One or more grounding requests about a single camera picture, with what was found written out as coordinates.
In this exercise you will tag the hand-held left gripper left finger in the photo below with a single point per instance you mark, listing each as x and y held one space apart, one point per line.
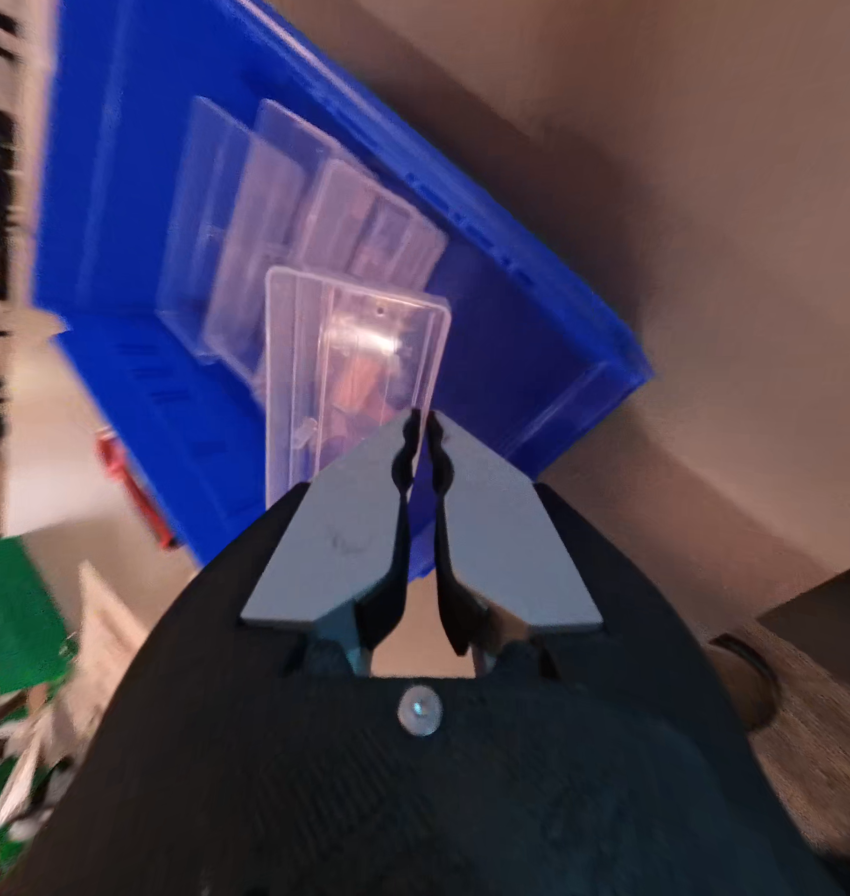
334 553

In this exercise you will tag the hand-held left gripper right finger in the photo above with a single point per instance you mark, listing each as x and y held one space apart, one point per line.
509 553

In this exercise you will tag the clear plastic drawer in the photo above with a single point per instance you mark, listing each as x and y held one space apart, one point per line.
383 231
194 231
355 350
264 231

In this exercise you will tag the blue plastic bin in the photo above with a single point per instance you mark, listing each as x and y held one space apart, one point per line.
509 336

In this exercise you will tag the red tool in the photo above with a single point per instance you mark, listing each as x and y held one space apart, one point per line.
134 490

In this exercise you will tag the green box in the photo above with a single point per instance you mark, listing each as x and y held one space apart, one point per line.
18 616

